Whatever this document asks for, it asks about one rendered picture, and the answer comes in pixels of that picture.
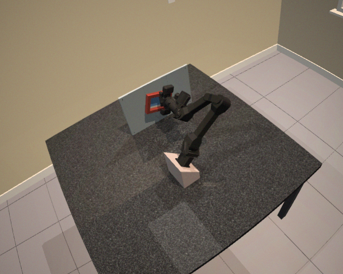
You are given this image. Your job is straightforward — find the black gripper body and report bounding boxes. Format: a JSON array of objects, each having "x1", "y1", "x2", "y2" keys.
[{"x1": 160, "y1": 85, "x2": 177, "y2": 115}]

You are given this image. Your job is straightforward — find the red picture frame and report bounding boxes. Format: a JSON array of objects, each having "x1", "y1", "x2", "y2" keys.
[{"x1": 145, "y1": 91, "x2": 165, "y2": 114}]

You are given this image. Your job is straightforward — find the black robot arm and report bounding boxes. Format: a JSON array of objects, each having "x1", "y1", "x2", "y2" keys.
[{"x1": 170, "y1": 91, "x2": 231, "y2": 168}]

